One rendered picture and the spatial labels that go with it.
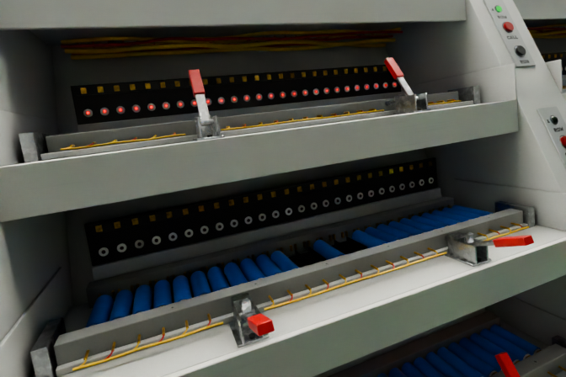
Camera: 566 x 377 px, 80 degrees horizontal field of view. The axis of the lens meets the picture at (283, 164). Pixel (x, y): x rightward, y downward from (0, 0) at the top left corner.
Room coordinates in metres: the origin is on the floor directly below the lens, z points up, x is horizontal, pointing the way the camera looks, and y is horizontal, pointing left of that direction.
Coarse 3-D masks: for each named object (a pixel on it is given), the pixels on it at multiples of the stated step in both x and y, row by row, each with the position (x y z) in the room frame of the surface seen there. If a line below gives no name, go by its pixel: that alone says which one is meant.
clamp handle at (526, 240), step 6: (468, 234) 0.41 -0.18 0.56; (468, 240) 0.41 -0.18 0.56; (498, 240) 0.37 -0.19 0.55; (504, 240) 0.36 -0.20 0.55; (510, 240) 0.36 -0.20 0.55; (516, 240) 0.35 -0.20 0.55; (522, 240) 0.35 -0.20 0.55; (528, 240) 0.35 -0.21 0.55; (480, 246) 0.39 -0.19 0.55; (498, 246) 0.37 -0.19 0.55; (504, 246) 0.37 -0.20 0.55; (510, 246) 0.36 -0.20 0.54; (516, 246) 0.35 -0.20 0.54
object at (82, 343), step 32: (480, 224) 0.46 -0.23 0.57; (512, 224) 0.48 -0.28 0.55; (352, 256) 0.40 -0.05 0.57; (384, 256) 0.41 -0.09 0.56; (256, 288) 0.36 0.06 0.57; (288, 288) 0.37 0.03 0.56; (128, 320) 0.32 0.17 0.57; (160, 320) 0.32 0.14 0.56; (192, 320) 0.34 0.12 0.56; (64, 352) 0.30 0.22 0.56; (96, 352) 0.31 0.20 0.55; (128, 352) 0.30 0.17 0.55
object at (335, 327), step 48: (432, 192) 0.59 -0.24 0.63; (480, 192) 0.56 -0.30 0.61; (528, 192) 0.49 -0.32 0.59; (240, 240) 0.47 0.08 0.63; (48, 288) 0.35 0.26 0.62; (384, 288) 0.38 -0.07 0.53; (432, 288) 0.37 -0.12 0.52; (480, 288) 0.40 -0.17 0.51; (528, 288) 0.44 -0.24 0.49; (48, 336) 0.30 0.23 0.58; (192, 336) 0.33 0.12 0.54; (288, 336) 0.32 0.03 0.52; (336, 336) 0.34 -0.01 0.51; (384, 336) 0.36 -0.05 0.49
